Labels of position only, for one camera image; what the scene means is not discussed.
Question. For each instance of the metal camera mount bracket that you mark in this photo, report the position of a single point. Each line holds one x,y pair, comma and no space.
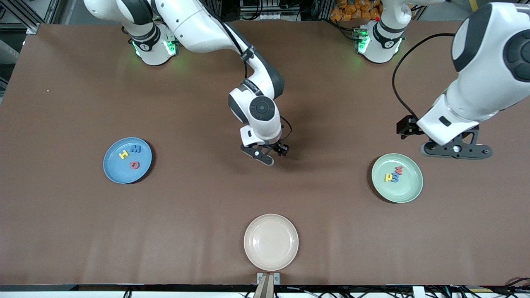
268,285

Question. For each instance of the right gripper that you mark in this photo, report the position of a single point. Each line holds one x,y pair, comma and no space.
280,148

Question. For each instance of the blue uppercase letter M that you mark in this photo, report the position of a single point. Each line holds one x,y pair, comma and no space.
136,149

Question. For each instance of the red uppercase letter Q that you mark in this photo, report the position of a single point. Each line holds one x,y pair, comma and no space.
134,165

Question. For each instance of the blue plate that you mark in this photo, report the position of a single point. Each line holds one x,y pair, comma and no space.
120,174

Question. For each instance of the pile of orange objects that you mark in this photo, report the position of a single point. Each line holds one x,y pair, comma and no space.
352,10

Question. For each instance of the aluminium frame post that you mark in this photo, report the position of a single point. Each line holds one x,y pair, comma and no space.
25,18

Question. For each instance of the yellow uppercase letter I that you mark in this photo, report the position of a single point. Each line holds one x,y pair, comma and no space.
123,155

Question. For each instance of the blue lowercase letter m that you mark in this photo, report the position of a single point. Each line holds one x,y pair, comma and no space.
395,178

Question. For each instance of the green plate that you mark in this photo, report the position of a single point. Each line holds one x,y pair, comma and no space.
408,190

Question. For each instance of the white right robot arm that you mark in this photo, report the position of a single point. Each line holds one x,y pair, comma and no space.
198,25

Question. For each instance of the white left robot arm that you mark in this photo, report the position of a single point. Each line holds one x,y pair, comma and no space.
488,54

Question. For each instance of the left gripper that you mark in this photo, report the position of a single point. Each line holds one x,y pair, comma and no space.
409,126

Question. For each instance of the beige plate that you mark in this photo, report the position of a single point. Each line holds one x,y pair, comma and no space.
271,242

